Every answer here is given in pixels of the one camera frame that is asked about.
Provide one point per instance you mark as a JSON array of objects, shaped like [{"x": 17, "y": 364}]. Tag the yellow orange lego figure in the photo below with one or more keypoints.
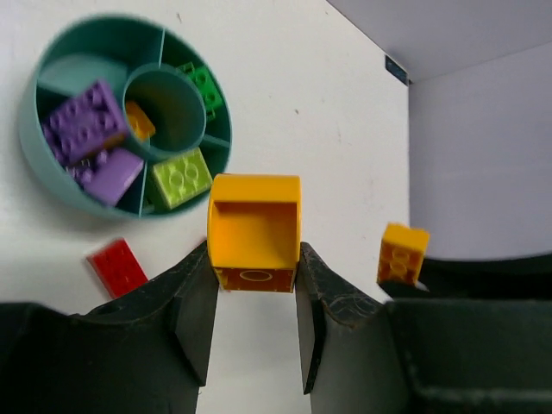
[{"x": 254, "y": 231}]

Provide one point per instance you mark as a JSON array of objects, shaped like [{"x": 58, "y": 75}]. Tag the right blue corner label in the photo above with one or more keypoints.
[{"x": 397, "y": 70}]

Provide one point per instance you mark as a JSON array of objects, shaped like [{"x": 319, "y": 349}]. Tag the long yellow lego brick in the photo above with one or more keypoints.
[{"x": 401, "y": 255}]

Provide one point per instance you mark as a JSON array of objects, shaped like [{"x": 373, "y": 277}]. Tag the pale green sloped lego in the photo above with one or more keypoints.
[{"x": 176, "y": 181}]

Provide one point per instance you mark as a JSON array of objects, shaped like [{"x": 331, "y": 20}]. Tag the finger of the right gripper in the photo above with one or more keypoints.
[{"x": 518, "y": 278}]

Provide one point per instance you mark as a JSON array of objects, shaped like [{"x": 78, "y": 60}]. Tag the red lego brick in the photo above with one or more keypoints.
[{"x": 117, "y": 268}]

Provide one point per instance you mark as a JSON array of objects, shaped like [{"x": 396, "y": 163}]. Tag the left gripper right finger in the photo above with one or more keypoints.
[{"x": 418, "y": 355}]

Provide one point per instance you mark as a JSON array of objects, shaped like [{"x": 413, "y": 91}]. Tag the purple lego brick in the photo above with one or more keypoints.
[
  {"x": 107, "y": 175},
  {"x": 85, "y": 124}
]

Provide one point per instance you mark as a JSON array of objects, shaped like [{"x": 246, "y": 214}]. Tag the small green lego brick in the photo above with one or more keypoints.
[{"x": 201, "y": 77}]

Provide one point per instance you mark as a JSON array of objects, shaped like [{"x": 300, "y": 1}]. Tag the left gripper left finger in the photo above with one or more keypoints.
[{"x": 145, "y": 352}]

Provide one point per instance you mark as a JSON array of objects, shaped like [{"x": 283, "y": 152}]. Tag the teal round divided container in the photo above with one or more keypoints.
[{"x": 138, "y": 60}]

